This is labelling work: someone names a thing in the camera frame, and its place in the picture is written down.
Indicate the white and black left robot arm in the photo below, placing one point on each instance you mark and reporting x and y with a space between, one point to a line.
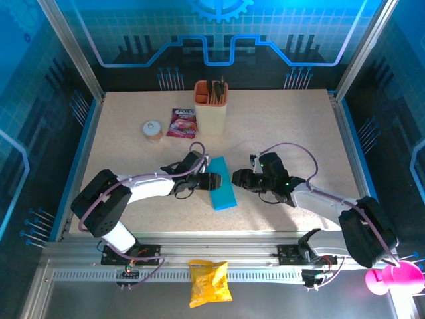
109 202

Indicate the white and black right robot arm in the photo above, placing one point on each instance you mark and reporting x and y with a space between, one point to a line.
365 229

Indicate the cream utensil holder orange rim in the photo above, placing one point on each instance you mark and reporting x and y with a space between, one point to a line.
210 118

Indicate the purple snack pouch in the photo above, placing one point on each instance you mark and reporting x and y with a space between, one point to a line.
182 123

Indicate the small pull-tab can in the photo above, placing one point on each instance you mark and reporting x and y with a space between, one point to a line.
152 130

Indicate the slim black utensil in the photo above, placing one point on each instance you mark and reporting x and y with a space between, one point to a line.
208 87

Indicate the wide black utensil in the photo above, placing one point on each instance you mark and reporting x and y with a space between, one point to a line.
219 86

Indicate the yellow chip bag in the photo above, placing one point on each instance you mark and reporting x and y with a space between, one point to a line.
209 285

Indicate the small black controller board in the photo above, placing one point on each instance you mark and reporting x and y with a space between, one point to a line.
127 274
312 277

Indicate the pink plastic object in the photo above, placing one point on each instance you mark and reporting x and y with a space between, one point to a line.
398 277

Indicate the aluminium table edge rail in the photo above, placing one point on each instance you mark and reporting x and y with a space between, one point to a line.
216 247

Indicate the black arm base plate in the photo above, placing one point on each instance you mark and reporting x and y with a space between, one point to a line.
151 254
289 254

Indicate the aluminium side rail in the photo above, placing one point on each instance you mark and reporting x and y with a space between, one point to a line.
354 166
82 166

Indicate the aluminium frame post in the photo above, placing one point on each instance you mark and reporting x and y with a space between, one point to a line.
363 50
73 50

